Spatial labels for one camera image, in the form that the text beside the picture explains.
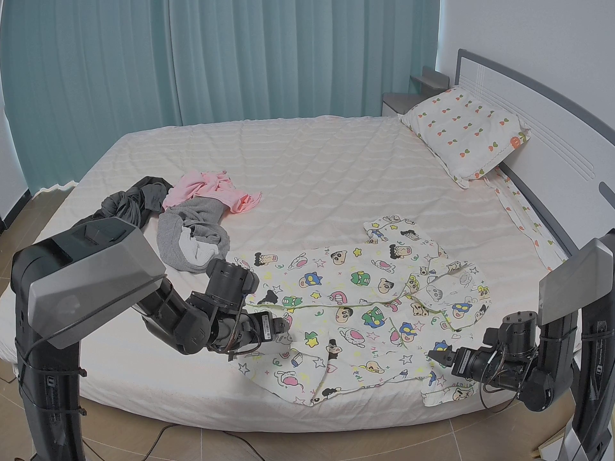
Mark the grey white bedside table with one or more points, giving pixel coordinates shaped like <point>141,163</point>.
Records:
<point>401,101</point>

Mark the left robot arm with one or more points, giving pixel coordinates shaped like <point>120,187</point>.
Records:
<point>91,276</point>

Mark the bed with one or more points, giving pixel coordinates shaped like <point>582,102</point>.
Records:
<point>336,185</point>

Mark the white printed pillow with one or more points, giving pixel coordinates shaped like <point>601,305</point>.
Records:
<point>463,130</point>

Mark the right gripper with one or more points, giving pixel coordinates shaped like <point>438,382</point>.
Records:
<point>468,363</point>

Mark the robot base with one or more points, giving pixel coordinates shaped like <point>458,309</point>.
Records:
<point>576,444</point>

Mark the blue-green curtain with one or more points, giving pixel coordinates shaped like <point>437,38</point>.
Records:
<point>86,75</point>
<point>302,41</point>

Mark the white printed pyjama top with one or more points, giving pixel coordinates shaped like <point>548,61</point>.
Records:
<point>365,296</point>

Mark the pink garment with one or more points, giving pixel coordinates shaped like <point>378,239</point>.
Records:
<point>216,188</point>

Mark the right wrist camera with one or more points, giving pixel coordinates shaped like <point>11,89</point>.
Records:
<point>493,338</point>

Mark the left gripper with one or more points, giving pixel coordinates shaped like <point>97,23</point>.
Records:
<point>269,329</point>

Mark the dark grey garment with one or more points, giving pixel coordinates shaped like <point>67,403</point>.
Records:
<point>129,199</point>

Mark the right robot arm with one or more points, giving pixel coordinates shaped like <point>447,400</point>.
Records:
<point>562,286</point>

